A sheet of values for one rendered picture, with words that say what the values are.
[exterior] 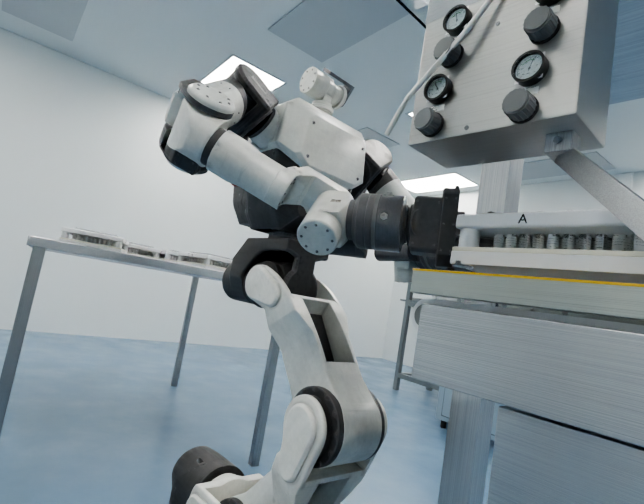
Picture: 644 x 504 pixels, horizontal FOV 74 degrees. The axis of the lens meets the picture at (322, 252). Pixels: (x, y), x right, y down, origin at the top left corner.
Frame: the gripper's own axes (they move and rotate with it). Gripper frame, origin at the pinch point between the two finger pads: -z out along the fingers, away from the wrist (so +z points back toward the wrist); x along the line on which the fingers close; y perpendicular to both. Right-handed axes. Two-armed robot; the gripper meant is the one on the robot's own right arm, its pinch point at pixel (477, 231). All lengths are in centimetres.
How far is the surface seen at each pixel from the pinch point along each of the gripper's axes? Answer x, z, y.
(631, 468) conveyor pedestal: 25.6, -15.4, 14.1
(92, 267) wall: 5, 374, -320
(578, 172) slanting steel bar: -3.9, -8.7, 15.5
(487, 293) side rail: 9.9, -1.2, 10.2
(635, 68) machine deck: -29.6, -21.1, -6.0
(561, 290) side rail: 9.0, -8.1, 14.5
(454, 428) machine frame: 32.9, -0.9, -23.8
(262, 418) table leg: 68, 78, -131
